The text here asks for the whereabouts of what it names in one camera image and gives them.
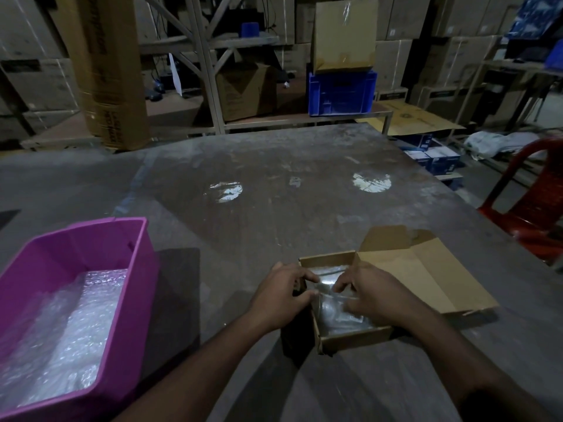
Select small brown cardboard box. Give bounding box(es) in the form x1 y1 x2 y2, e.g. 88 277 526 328
298 225 500 356

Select flat cardboard sheet with tape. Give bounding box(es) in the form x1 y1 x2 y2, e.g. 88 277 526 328
312 0 380 75

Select metal frame table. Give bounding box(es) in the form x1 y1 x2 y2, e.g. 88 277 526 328
453 59 563 141

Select pile of bubble wrap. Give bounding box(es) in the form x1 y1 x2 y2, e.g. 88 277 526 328
0 268 128 414

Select blue plastic crate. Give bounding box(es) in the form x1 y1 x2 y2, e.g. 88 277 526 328
307 70 378 118

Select blue patterned bag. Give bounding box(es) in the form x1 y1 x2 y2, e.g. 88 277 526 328
506 0 563 40

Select bubble items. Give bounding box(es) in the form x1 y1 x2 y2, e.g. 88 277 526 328
317 296 375 337

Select blue plastic tray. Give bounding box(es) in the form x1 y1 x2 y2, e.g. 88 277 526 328
544 39 563 71

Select person's left hand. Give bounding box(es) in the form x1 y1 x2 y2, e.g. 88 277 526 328
247 262 321 333

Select blue and white product box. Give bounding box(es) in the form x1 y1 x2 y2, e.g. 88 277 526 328
424 145 462 176
403 149 432 170

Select white paper sheet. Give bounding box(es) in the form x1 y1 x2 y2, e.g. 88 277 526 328
168 52 184 98

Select pink plastic bin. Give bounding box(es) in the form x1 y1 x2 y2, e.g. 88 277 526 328
0 217 159 422

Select dark blue product box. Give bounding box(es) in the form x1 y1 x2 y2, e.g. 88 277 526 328
395 134 434 150

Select open brown carton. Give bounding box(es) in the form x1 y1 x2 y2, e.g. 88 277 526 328
215 61 278 122

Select flattened printed cardboard sheet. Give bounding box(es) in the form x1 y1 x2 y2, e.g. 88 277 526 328
357 100 466 137

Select tall narrow cardboard carton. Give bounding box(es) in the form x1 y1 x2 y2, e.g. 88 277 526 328
52 0 151 152

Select person's left forearm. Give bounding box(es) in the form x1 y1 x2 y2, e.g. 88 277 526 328
112 309 282 422

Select white plastic bag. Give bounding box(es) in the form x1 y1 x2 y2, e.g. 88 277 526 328
464 130 544 159

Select red plastic chair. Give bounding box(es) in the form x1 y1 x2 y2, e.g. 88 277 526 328
477 138 563 264

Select person's right hand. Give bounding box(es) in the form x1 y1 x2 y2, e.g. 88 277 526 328
331 262 437 335

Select person's right forearm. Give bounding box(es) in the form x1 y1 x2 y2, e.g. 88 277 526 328
409 305 555 422

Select grey metal storage rack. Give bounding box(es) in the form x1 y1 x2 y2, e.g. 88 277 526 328
19 0 394 151

